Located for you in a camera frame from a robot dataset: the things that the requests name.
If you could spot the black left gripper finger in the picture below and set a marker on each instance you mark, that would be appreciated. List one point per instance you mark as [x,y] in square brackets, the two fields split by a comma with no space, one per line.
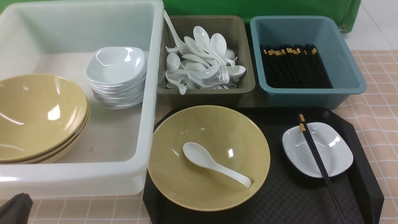
[16,210]

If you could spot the white ceramic soup spoon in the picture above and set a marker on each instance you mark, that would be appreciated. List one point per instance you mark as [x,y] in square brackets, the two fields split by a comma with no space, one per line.
[199,156]

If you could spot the yellow noodle bowl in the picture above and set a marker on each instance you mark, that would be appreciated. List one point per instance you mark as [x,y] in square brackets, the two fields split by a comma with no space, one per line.
[232,139]

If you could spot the black chopstick gold band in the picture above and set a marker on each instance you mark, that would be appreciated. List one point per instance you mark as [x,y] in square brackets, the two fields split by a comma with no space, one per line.
[320,165]

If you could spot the small white square dish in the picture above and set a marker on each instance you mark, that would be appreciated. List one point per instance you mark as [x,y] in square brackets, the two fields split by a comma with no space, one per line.
[333,150]

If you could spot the stack of yellow bowls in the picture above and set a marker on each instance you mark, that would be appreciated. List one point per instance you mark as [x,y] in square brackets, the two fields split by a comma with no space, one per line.
[42,118]

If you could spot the stack of white dishes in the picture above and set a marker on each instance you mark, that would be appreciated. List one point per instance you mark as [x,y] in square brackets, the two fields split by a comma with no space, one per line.
[117,76]

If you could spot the large white plastic tub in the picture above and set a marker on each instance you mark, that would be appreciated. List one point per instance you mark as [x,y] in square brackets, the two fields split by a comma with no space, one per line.
[59,38]

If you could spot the pile of white spoons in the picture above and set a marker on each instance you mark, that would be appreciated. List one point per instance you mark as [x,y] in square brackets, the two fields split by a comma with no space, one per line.
[200,62]

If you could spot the black plastic serving tray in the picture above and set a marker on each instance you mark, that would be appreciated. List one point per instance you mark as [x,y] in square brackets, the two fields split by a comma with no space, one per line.
[288,196]

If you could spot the olive green spoon bin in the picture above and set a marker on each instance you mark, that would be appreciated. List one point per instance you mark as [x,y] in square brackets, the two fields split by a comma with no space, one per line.
[233,29]

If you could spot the bundle of black chopsticks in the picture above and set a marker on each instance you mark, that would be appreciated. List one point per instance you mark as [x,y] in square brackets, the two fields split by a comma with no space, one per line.
[298,66]

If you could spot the blue chopstick bin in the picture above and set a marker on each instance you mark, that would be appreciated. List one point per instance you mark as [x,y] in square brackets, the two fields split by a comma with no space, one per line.
[342,69]

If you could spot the checkered beige tablecloth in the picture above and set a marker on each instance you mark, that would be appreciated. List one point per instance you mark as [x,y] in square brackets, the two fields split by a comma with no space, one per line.
[373,115]

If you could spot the green cloth backdrop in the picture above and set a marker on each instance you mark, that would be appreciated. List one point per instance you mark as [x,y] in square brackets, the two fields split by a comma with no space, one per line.
[342,12]

